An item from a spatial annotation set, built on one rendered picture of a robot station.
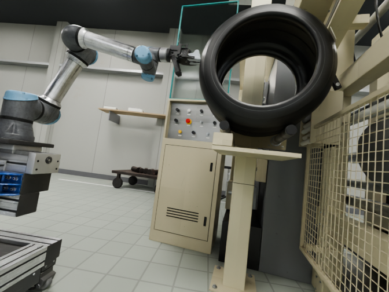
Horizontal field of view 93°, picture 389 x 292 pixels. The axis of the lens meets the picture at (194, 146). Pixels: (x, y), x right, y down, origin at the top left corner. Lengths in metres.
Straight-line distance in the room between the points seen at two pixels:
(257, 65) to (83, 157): 4.92
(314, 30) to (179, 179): 1.30
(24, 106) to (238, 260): 1.38
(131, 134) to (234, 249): 4.16
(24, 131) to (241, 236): 1.25
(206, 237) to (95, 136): 4.36
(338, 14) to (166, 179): 1.51
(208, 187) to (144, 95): 3.93
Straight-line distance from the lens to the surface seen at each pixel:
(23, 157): 1.06
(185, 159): 1.61
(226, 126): 0.85
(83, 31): 1.18
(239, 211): 1.23
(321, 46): 0.98
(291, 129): 0.87
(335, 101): 1.29
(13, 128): 1.15
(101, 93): 5.65
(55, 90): 1.28
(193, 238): 1.70
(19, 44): 7.73
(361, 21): 1.37
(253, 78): 1.33
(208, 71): 0.91
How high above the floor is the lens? 0.72
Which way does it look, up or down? 5 degrees up
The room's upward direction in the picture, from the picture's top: 7 degrees clockwise
